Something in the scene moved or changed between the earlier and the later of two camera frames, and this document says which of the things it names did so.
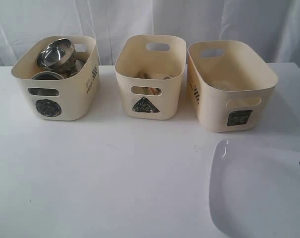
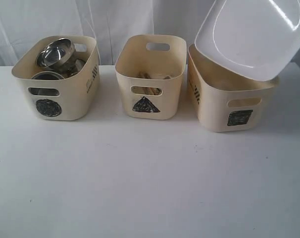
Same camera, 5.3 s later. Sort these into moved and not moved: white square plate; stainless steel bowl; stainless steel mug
Moved: white square plate
Not moved: stainless steel bowl; stainless steel mug
